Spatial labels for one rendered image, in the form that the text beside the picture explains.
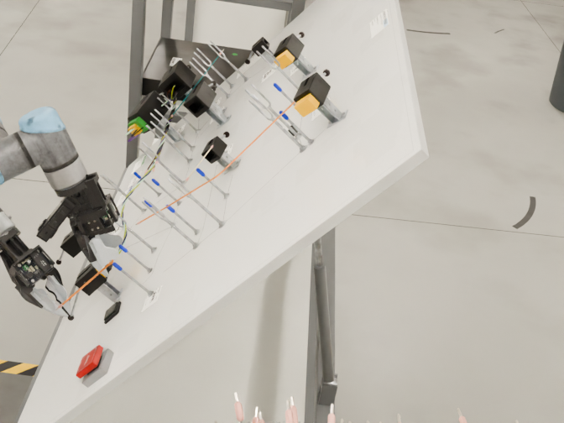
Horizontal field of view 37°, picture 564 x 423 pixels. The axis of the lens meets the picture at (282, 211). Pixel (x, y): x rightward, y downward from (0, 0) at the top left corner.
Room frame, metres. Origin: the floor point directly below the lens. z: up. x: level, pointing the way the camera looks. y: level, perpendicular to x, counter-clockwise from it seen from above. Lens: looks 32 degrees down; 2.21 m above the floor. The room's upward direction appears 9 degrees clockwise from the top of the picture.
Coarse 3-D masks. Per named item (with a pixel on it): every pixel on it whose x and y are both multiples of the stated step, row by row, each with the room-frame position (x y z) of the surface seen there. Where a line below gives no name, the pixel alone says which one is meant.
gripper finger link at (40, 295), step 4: (36, 288) 1.38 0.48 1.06; (32, 292) 1.38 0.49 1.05; (36, 292) 1.38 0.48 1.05; (40, 292) 1.37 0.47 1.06; (44, 292) 1.39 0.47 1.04; (36, 296) 1.38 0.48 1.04; (40, 296) 1.38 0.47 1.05; (44, 296) 1.36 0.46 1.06; (40, 300) 1.38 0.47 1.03; (44, 300) 1.37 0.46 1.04; (48, 300) 1.36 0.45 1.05; (52, 300) 1.39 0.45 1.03; (44, 304) 1.37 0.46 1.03; (48, 304) 1.37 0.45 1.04; (52, 304) 1.35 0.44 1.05; (44, 308) 1.37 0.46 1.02; (48, 308) 1.37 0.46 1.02; (52, 308) 1.36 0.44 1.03; (56, 308) 1.38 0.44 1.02; (60, 308) 1.38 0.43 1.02; (52, 312) 1.37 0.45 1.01; (56, 312) 1.37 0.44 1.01; (60, 312) 1.37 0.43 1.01; (64, 312) 1.38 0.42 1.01
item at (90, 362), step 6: (96, 348) 1.16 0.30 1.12; (102, 348) 1.17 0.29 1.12; (90, 354) 1.16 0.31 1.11; (96, 354) 1.14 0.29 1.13; (84, 360) 1.15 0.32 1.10; (90, 360) 1.13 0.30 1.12; (96, 360) 1.13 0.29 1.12; (84, 366) 1.13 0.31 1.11; (90, 366) 1.12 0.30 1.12; (96, 366) 1.12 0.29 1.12; (78, 372) 1.12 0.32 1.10; (84, 372) 1.12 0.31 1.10; (90, 372) 1.13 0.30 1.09
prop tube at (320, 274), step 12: (324, 264) 1.26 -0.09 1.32; (324, 276) 1.25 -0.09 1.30; (324, 288) 1.25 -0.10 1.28; (324, 300) 1.25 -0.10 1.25; (324, 312) 1.25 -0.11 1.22; (324, 324) 1.25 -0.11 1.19; (324, 336) 1.25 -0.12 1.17; (324, 348) 1.25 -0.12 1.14; (324, 360) 1.25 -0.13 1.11; (324, 372) 1.25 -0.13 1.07; (336, 384) 1.25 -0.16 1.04
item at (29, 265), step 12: (12, 228) 1.42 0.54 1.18; (0, 240) 1.40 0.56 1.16; (12, 240) 1.40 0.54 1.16; (12, 252) 1.38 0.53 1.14; (24, 252) 1.41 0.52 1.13; (36, 252) 1.40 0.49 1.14; (12, 264) 1.36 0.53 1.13; (24, 264) 1.39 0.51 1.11; (36, 264) 1.39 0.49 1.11; (48, 264) 1.39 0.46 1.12; (12, 276) 1.40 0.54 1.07; (24, 276) 1.38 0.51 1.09; (36, 276) 1.37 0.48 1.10
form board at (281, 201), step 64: (320, 0) 2.24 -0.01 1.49; (384, 0) 1.83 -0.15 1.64; (256, 64) 2.17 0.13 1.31; (320, 64) 1.77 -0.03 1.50; (384, 64) 1.49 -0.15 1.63; (192, 128) 2.09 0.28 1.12; (256, 128) 1.70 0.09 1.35; (320, 128) 1.44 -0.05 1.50; (384, 128) 1.25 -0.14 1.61; (192, 192) 1.63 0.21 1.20; (256, 192) 1.38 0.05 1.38; (320, 192) 1.20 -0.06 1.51; (128, 256) 1.57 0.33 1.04; (192, 256) 1.32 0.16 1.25; (256, 256) 1.14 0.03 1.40; (64, 320) 1.50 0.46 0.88; (128, 320) 1.26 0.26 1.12; (192, 320) 1.09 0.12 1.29; (64, 384) 1.20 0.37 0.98
